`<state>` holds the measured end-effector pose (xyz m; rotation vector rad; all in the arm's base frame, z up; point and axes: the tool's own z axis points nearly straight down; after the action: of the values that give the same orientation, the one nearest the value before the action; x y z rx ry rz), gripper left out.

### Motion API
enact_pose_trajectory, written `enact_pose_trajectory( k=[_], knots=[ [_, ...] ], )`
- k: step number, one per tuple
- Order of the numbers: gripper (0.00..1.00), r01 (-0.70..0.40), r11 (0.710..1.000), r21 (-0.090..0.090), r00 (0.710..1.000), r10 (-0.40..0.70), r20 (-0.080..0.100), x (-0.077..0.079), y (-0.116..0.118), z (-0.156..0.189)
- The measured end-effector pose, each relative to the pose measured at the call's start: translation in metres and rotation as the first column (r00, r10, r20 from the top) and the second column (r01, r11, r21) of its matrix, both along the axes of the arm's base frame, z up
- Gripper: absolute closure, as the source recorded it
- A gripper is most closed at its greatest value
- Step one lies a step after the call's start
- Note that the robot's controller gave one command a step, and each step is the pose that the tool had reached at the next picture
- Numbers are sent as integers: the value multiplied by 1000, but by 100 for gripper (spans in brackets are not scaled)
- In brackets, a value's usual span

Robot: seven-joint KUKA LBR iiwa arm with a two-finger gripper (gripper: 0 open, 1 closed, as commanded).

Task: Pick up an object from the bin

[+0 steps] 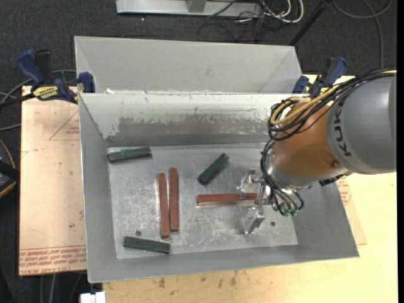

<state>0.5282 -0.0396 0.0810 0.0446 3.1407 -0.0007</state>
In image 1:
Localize dark green flat block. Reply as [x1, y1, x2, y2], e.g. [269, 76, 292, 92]
[196, 152, 230, 184]
[122, 235, 172, 255]
[107, 146, 153, 163]

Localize brown cardboard board red print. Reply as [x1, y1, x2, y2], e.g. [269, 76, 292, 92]
[18, 85, 367, 277]

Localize grey metal bin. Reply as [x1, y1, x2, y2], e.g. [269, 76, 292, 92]
[74, 35, 360, 284]

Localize black cylinder on white bracket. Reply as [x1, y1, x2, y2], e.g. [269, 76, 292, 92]
[318, 175, 341, 187]

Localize red-brown flat block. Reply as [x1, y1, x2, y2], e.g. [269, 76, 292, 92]
[196, 193, 258, 206]
[156, 172, 172, 239]
[168, 167, 181, 232]

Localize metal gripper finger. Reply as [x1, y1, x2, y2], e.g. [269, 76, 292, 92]
[236, 168, 264, 201]
[244, 205, 266, 236]

